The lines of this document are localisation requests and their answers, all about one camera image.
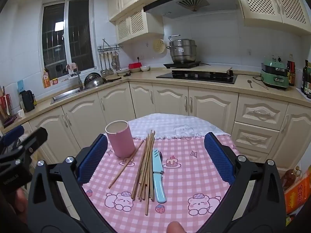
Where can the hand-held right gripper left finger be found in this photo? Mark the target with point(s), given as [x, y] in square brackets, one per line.
[93, 156]

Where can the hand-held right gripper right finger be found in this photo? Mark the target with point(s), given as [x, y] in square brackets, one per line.
[217, 155]

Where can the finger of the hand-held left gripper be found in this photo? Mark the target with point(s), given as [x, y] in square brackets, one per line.
[12, 132]
[36, 138]

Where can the pink cup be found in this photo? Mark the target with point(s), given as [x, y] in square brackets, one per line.
[120, 140]

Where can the single wooden chopstick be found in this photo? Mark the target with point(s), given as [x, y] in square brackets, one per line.
[126, 165]

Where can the bundle of wooden chopsticks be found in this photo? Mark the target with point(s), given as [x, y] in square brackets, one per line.
[145, 170]

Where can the light blue knife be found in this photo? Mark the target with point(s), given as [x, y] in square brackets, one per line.
[158, 174]

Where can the person's left hand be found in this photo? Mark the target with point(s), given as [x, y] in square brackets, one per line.
[21, 206]

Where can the person's right hand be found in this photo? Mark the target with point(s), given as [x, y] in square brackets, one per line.
[175, 227]

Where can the purple tool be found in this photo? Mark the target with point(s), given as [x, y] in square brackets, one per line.
[10, 121]

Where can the white mug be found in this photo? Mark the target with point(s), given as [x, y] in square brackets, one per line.
[20, 113]

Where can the wooden knife holder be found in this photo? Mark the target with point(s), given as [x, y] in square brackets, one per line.
[6, 106]

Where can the black kettle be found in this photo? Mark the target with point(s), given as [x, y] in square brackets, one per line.
[28, 100]

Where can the cream cabinet drawer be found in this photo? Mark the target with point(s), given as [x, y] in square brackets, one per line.
[254, 138]
[261, 112]

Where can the pink checked tablecloth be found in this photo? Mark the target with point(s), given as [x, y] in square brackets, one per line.
[184, 189]

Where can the steel sink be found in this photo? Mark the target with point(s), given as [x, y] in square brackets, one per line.
[68, 95]

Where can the white fringed cloth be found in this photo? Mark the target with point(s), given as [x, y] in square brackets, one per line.
[170, 126]

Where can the small yellow box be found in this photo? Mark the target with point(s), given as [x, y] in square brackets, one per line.
[55, 81]

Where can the orange packet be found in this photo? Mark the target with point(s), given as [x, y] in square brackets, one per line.
[46, 79]

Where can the cream base cabinets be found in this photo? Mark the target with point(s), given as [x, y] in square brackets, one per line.
[170, 102]

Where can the metal faucet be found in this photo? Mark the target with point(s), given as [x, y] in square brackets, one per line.
[78, 79]

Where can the metal wok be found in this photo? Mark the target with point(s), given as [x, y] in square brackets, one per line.
[94, 81]

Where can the cooking oil bottle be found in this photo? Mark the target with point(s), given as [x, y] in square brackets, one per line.
[290, 179]

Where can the black gas stove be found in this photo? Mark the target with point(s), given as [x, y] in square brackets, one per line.
[196, 77]

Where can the pair of metal chopsticks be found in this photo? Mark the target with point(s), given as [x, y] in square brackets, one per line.
[260, 84]

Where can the hanging metal spatula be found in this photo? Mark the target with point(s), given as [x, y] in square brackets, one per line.
[110, 70]

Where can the white bowl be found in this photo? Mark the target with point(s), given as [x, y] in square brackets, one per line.
[122, 71]
[145, 68]

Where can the hanging metal skimmer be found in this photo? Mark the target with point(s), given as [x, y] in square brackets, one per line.
[114, 63]

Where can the black induction cooker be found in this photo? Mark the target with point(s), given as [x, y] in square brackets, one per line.
[182, 64]

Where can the red container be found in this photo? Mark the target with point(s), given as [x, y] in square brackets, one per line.
[135, 67]

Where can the green electric cooker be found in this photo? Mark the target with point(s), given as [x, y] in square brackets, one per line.
[274, 74]

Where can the kitchen window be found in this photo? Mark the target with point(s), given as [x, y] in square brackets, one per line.
[68, 34]

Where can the soy sauce bottle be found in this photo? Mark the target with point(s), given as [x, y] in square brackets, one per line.
[291, 74]

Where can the stainless steamer pot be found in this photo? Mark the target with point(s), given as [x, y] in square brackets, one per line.
[182, 51]

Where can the dark glass bottle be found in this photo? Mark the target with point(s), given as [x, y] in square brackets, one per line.
[306, 77]

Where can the round perforated steamer plate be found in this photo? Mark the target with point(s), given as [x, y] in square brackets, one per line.
[158, 46]

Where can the blue wall sticker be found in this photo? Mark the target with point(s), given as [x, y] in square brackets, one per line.
[21, 86]

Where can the wall socket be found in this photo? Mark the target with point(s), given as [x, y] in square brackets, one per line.
[139, 58]

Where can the wall utensil rack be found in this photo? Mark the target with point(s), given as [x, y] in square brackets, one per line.
[109, 48]

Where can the small lattice wall cabinet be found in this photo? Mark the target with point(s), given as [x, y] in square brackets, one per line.
[138, 26]

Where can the large lattice wall cabinet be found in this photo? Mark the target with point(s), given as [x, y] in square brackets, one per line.
[274, 2]

